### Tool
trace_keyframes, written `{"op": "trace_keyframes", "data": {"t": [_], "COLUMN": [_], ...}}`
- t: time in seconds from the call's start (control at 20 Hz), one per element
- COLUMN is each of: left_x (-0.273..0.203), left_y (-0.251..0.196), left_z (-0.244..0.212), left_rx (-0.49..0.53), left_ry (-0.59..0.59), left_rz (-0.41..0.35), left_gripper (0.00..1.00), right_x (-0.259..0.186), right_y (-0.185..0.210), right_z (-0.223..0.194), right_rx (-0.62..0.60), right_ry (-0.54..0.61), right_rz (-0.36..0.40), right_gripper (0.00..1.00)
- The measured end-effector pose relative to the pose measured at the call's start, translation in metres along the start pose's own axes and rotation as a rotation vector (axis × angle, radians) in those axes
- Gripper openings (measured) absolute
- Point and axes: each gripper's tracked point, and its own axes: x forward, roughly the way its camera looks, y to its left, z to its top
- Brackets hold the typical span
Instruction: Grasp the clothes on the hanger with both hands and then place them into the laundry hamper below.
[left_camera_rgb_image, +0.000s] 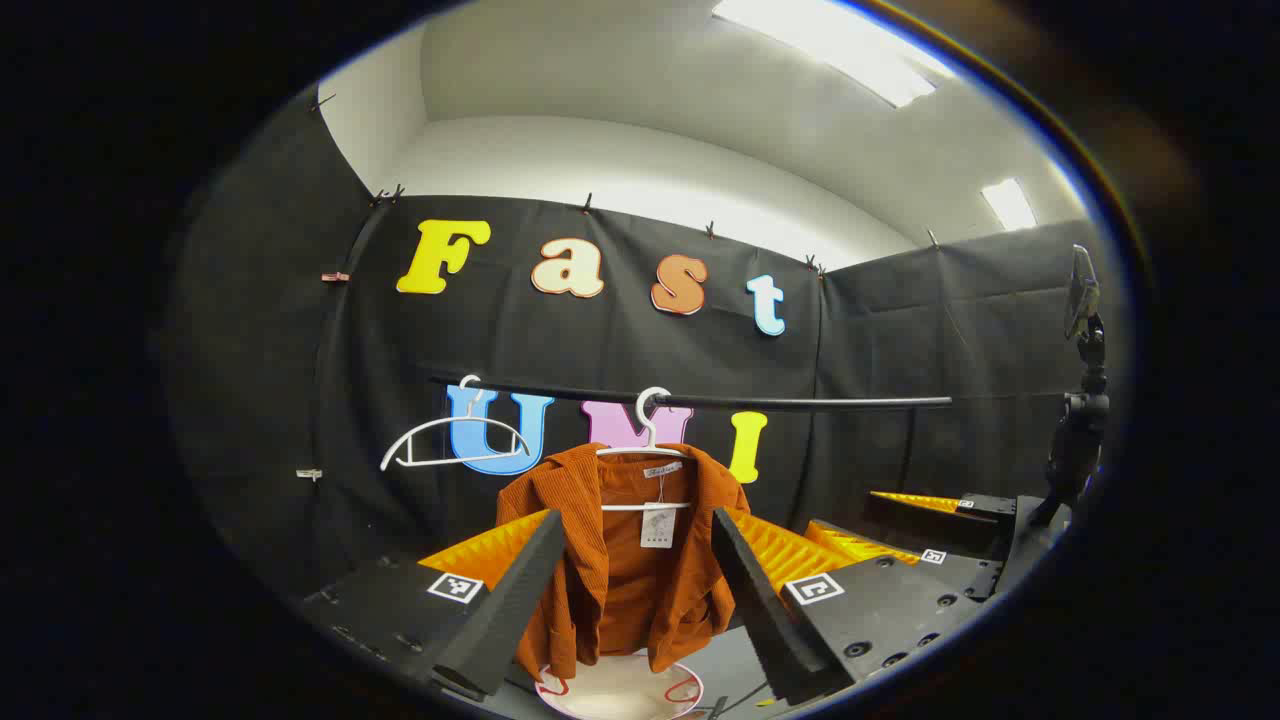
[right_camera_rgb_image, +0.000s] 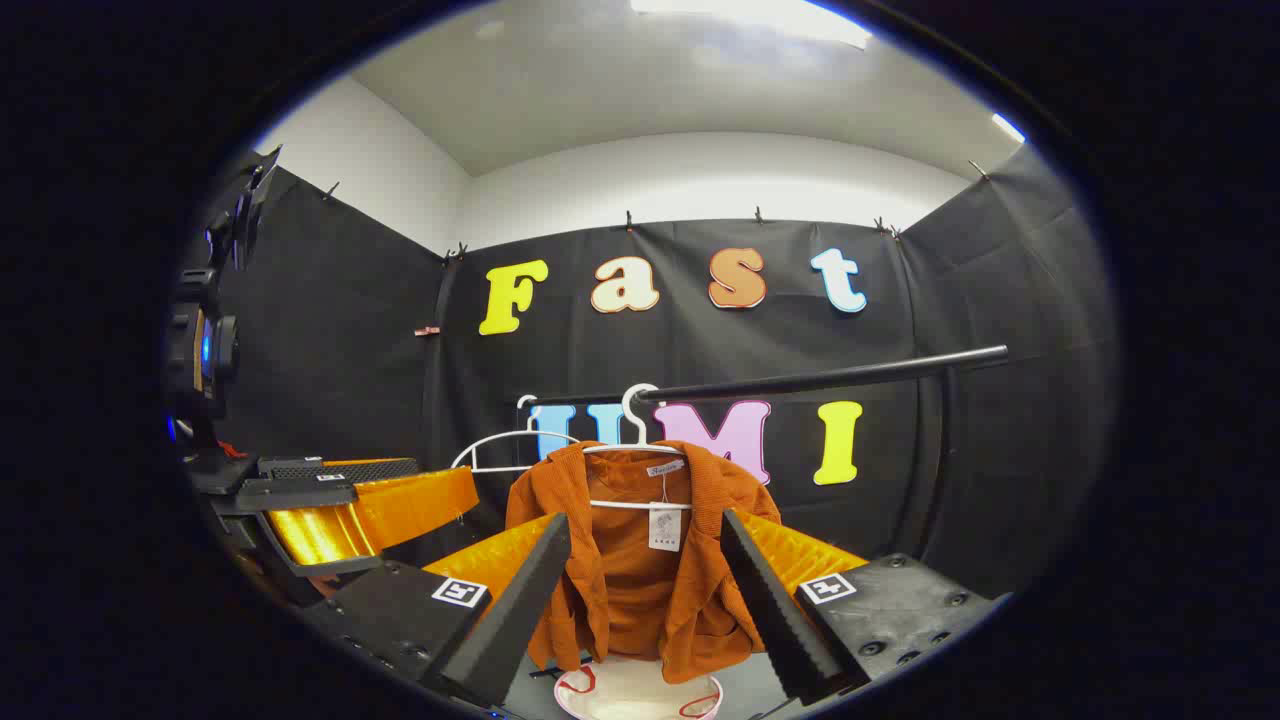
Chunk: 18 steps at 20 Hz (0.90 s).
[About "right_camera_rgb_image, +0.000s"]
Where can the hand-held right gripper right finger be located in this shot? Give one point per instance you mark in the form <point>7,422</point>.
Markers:
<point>775,600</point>

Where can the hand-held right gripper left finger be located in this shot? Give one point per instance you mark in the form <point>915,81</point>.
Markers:
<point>520,600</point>

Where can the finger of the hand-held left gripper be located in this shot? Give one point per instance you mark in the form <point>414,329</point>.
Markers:
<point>400,510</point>
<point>340,467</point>

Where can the orange knitted jacket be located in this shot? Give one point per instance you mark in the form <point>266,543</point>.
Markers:
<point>640,575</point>

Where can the white laundry hamper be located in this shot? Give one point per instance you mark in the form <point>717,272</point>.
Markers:
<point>640,692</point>

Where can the white clothes hanger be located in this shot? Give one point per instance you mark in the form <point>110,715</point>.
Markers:
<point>497,438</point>
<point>631,415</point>

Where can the black backdrop cloth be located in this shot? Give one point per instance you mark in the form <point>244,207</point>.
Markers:
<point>330,330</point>

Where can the small ceiling light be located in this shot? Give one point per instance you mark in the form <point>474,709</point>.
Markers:
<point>1008,127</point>

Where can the large ceiling light panel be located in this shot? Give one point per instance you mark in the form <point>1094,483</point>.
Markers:
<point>760,15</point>

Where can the black rack post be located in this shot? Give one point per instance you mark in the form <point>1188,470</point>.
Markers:
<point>940,460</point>

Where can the black clothes rail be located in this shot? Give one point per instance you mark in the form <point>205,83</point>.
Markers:
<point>850,378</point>

